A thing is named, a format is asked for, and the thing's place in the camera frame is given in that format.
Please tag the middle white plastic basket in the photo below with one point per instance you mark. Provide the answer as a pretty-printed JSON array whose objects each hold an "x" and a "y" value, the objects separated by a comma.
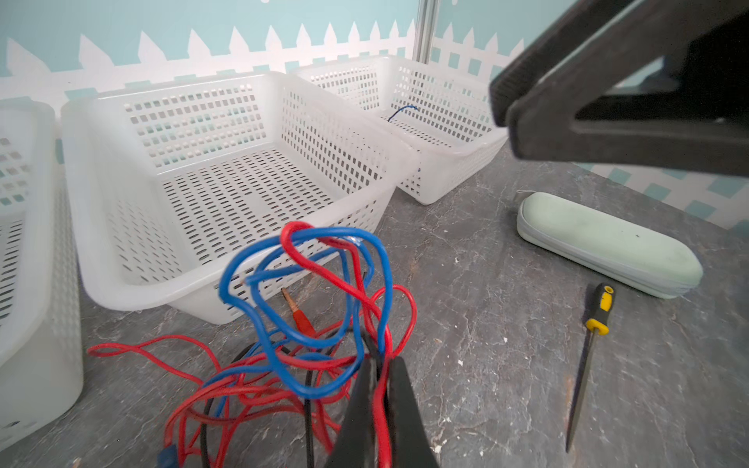
[{"x": 167, "y": 183}]

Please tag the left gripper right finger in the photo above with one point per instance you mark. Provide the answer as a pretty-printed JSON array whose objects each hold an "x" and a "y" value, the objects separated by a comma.
[{"x": 409, "y": 444}]

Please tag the left white plastic basket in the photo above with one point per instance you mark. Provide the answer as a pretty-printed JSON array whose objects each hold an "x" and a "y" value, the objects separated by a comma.
[{"x": 41, "y": 345}]

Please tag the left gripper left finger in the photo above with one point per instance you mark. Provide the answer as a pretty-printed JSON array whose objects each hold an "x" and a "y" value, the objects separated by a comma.
[{"x": 354, "y": 447}]

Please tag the yellow black small screwdriver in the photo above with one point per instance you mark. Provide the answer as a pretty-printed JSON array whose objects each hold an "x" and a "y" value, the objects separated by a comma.
[{"x": 596, "y": 324}]

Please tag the right white plastic basket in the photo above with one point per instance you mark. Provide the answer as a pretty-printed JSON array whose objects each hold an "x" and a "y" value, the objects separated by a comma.
[{"x": 447, "y": 118}]

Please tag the mint green zip case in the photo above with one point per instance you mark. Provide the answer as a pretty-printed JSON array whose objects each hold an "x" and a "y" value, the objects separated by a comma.
[{"x": 629, "y": 253}]

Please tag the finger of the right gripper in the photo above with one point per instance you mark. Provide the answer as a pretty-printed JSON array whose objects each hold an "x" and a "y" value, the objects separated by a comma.
[{"x": 642, "y": 83}]

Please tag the white plastic basket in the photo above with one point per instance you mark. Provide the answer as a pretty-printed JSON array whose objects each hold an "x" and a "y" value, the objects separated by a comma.
[
  {"x": 41, "y": 345},
  {"x": 447, "y": 118},
  {"x": 167, "y": 183}
]

